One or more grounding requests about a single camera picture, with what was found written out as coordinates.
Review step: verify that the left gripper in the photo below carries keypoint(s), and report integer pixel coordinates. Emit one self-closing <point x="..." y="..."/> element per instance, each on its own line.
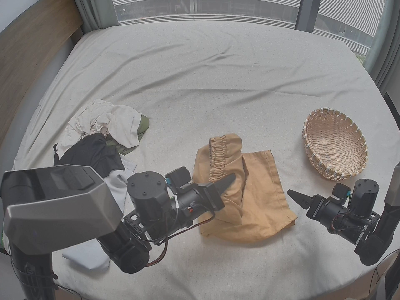
<point x="200" y="198"/>

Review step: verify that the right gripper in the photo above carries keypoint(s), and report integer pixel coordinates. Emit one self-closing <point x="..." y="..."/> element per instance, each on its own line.
<point x="328" y="212"/>

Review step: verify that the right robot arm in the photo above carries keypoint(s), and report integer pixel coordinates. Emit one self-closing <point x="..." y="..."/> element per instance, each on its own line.
<point x="379" y="233"/>

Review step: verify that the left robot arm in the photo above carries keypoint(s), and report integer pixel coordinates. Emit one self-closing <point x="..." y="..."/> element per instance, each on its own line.
<point x="62" y="205"/>

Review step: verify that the round woven basket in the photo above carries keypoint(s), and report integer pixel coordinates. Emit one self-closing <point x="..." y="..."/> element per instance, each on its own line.
<point x="336" y="142"/>

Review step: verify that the green garment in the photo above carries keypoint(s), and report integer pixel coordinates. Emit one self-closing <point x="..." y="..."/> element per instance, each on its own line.
<point x="142" y="125"/>

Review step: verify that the bed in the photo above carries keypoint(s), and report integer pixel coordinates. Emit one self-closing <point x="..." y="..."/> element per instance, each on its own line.
<point x="200" y="83"/>

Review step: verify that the pale grey garment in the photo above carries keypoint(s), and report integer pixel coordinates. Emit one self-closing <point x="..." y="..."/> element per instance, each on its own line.
<point x="120" y="175"/>

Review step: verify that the black garment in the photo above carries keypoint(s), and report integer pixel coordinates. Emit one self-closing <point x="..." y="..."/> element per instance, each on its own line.
<point x="90" y="155"/>

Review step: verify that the mustard yellow shorts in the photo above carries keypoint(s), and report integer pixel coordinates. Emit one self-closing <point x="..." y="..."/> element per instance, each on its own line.
<point x="259" y="192"/>

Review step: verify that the cream T-shirt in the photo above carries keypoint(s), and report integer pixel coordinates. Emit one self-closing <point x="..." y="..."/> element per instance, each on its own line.
<point x="118" y="120"/>

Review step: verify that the grey-green curtain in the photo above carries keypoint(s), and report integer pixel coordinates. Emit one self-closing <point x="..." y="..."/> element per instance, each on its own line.
<point x="90" y="2"/>
<point x="387" y="42"/>

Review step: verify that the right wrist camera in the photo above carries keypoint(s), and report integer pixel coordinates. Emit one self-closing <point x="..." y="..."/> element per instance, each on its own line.
<point x="340" y="190"/>

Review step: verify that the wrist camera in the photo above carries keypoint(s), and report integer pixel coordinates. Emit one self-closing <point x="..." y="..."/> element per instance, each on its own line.
<point x="340" y="190"/>
<point x="179" y="176"/>

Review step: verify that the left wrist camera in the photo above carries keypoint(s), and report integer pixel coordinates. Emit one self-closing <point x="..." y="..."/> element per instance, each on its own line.
<point x="179" y="176"/>

